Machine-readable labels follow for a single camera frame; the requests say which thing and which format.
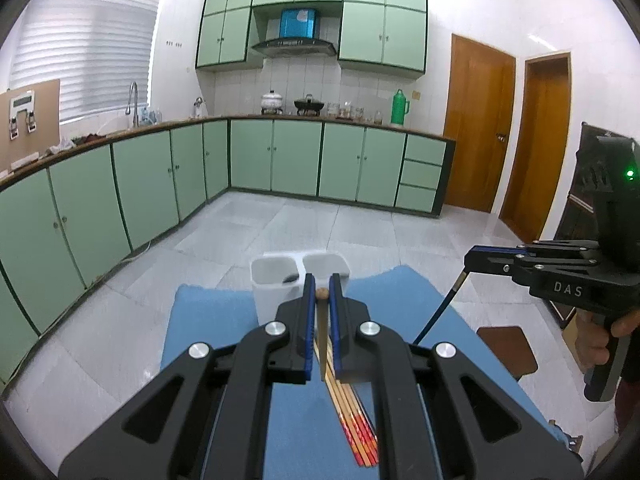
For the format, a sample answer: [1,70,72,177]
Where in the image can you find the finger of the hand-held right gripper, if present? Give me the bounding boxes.
[464,249,602,281]
[474,240,601,260]

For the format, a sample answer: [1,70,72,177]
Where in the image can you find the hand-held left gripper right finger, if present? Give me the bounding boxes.
[329,273,585,480]

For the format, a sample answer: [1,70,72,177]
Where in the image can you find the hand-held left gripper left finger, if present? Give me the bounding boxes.
[59,273,321,480]

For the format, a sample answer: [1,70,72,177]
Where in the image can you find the light wooden chopstick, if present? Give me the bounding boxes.
[317,287,331,382]

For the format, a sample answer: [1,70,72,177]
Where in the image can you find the white double utensil holder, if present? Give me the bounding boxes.
[251,252,351,334]

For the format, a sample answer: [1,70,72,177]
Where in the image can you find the person's right hand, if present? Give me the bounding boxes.
[574,308,640,374]

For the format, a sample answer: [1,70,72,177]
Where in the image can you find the black glass cabinet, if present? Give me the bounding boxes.
[554,121,640,244]

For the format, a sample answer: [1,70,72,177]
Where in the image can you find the brown wooden stool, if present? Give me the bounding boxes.
[476,325,539,381]

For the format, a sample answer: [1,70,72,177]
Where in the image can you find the plain wooden door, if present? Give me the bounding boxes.
[498,51,573,244]

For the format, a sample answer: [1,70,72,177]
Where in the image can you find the blue table mat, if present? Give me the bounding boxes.
[160,265,584,480]

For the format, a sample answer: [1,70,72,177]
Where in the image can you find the green thermos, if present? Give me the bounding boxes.
[389,88,411,128]

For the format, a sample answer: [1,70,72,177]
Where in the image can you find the green base kitchen cabinets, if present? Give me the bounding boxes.
[0,116,457,387]

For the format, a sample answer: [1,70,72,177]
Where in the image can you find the black wok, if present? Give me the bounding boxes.
[293,93,326,117]

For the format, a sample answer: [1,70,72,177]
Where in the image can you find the white cooking pot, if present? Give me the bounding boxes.
[260,90,285,115]

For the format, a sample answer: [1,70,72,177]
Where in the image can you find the range hood with blue film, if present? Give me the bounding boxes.
[250,7,337,59]

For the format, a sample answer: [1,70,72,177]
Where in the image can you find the steel kitchen faucet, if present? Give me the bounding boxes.
[125,81,140,129]

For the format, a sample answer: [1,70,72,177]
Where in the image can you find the brown cardboard board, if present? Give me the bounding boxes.
[0,79,62,174]

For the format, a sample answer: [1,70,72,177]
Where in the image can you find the white window blind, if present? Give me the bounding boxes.
[9,0,169,124]

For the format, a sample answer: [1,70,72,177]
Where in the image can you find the white device on board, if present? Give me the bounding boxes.
[8,90,39,140]

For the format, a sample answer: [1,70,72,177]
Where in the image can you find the wooden door with handle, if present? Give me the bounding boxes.
[443,33,517,215]

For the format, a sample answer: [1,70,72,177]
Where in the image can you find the white floor cable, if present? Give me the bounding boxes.
[120,237,154,264]

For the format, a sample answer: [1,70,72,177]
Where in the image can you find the green wall kitchen cabinets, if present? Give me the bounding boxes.
[195,0,429,82]

